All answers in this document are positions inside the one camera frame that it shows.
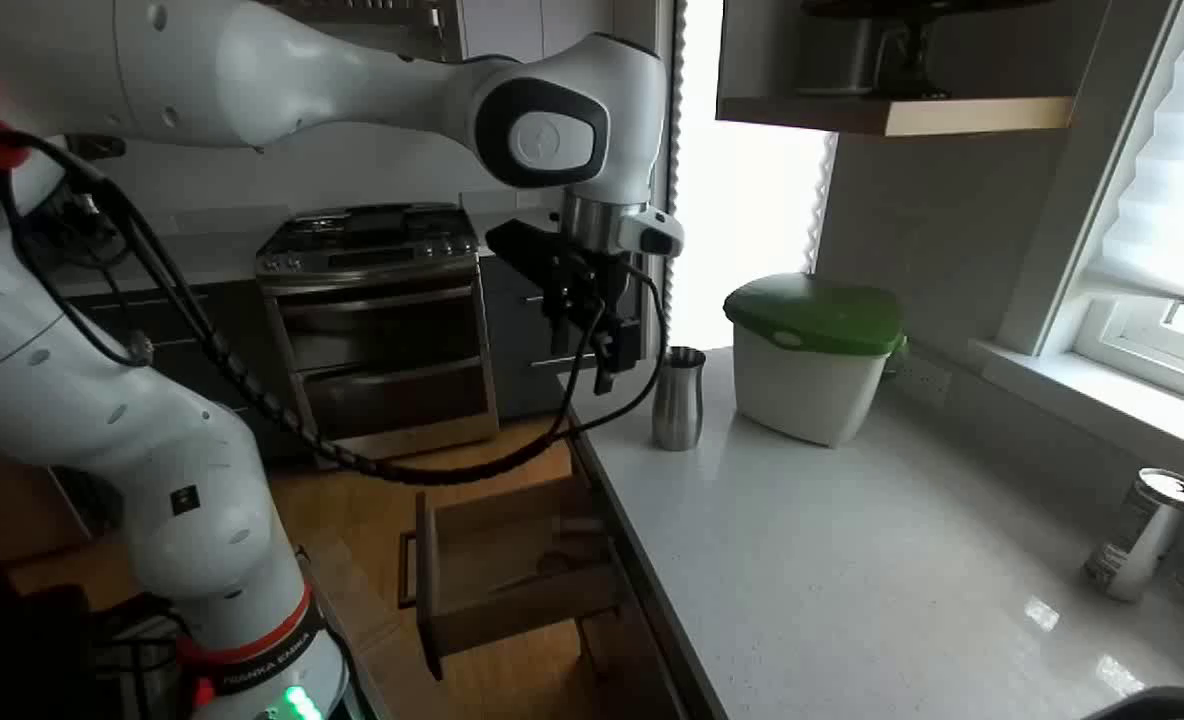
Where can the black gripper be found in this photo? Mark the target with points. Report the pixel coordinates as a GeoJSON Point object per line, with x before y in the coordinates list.
{"type": "Point", "coordinates": [588, 286]}

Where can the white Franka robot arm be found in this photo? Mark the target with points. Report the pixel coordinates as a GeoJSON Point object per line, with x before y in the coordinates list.
{"type": "Point", "coordinates": [219, 64]}

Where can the black rounded object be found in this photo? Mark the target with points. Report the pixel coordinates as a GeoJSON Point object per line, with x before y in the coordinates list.
{"type": "Point", "coordinates": [1165, 705]}

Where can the dark base cabinet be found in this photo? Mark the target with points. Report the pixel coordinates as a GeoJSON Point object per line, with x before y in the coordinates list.
{"type": "Point", "coordinates": [515, 344]}

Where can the stainless steel cup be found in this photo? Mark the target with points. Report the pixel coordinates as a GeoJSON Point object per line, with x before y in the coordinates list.
{"type": "Point", "coordinates": [679, 401]}

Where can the glass door pleated blind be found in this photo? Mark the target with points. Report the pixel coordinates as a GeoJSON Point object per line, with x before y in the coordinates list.
{"type": "Point", "coordinates": [753, 200]}

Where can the stainless steel oven range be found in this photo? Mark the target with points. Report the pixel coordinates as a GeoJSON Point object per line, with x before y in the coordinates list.
{"type": "Point", "coordinates": [378, 335]}

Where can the white bin green lid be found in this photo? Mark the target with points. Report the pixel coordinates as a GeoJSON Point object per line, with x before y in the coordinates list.
{"type": "Point", "coordinates": [813, 372]}

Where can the metal cylinder white base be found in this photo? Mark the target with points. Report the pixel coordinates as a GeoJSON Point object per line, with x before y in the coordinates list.
{"type": "Point", "coordinates": [1138, 541]}

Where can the white window blind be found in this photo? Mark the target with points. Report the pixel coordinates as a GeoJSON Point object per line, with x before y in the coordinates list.
{"type": "Point", "coordinates": [1175, 161]}

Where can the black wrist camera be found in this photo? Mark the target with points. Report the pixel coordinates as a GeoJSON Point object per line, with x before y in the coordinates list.
{"type": "Point", "coordinates": [518, 252]}

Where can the white wall cabinet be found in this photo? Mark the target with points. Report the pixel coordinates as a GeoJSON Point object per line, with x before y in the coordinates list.
{"type": "Point", "coordinates": [536, 27]}

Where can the wooden wall shelf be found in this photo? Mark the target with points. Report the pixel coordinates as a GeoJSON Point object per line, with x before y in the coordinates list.
{"type": "Point", "coordinates": [885, 93]}

